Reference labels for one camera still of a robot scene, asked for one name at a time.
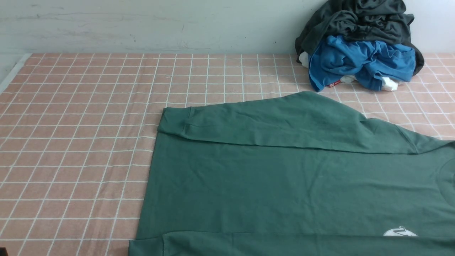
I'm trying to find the green long-sleeved shirt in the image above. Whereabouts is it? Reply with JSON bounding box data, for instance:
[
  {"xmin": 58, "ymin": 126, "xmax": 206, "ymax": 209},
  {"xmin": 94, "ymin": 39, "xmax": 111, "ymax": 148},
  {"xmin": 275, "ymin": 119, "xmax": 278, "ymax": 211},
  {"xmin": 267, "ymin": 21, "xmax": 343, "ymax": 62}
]
[{"xmin": 128, "ymin": 92, "xmax": 455, "ymax": 256}]

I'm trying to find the pink checkered tablecloth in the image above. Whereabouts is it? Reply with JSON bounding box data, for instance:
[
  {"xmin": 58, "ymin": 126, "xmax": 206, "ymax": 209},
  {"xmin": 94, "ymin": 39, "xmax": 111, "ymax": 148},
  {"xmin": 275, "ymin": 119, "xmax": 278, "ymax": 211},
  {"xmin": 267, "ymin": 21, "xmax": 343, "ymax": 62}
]
[{"xmin": 1, "ymin": 53, "xmax": 454, "ymax": 256}]

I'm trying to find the blue crumpled garment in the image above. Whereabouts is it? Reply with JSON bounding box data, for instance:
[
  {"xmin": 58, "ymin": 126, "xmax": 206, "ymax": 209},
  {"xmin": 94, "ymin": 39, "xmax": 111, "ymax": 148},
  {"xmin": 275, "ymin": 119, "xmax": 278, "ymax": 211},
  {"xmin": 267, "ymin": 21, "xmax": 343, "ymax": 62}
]
[{"xmin": 308, "ymin": 35, "xmax": 416, "ymax": 92}]

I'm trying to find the dark grey crumpled garment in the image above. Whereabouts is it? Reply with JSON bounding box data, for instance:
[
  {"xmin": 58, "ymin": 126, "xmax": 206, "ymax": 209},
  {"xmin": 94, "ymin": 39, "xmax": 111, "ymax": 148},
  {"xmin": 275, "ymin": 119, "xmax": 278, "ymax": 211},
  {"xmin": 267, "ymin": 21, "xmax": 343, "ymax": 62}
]
[{"xmin": 295, "ymin": 0, "xmax": 425, "ymax": 75}]

